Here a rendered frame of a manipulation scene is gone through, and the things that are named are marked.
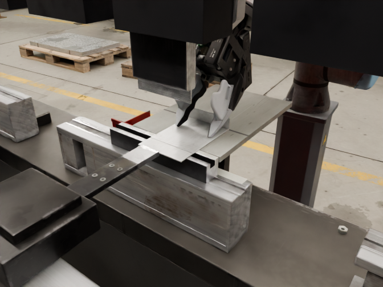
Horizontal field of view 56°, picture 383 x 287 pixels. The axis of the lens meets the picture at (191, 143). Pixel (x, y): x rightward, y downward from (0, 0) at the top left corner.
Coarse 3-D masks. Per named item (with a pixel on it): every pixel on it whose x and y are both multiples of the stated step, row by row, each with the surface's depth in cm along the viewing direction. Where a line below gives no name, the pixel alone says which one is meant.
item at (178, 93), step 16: (144, 48) 50; (160, 48) 48; (176, 48) 47; (192, 48) 47; (144, 64) 51; (160, 64) 49; (176, 64) 48; (192, 64) 48; (144, 80) 54; (160, 80) 51; (176, 80) 49; (192, 80) 49; (176, 96) 51
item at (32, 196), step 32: (128, 160) 51; (0, 192) 40; (32, 192) 40; (64, 192) 40; (96, 192) 46; (0, 224) 35; (32, 224) 35; (64, 224) 37; (96, 224) 41; (0, 256) 33; (32, 256) 35
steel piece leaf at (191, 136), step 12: (192, 120) 64; (204, 120) 63; (228, 120) 60; (168, 132) 60; (180, 132) 60; (192, 132) 60; (204, 132) 60; (180, 144) 56; (192, 144) 56; (204, 144) 56
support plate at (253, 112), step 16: (208, 96) 74; (256, 96) 74; (160, 112) 67; (176, 112) 67; (240, 112) 67; (256, 112) 67; (272, 112) 67; (144, 128) 61; (160, 128) 61; (240, 128) 61; (256, 128) 61; (208, 144) 57; (224, 144) 57; (240, 144) 58
